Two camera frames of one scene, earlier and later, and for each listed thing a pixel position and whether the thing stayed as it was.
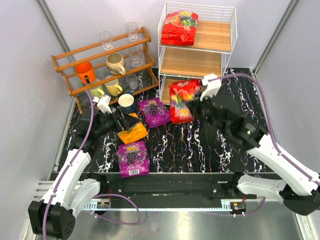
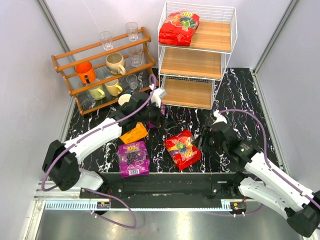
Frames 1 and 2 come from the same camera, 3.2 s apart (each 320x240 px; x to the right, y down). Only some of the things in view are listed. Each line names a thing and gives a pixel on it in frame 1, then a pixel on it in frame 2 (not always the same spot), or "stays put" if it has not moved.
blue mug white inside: x=128 y=103 stays put
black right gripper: x=200 y=106 → x=206 y=138
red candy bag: x=181 y=93 → x=182 y=151
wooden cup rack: x=102 y=72 stays put
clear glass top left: x=106 y=38 stays put
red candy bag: x=179 y=28 stays put
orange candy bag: x=136 y=132 stays put
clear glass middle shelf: x=135 y=53 stays put
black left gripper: x=117 y=119 → x=155 y=113
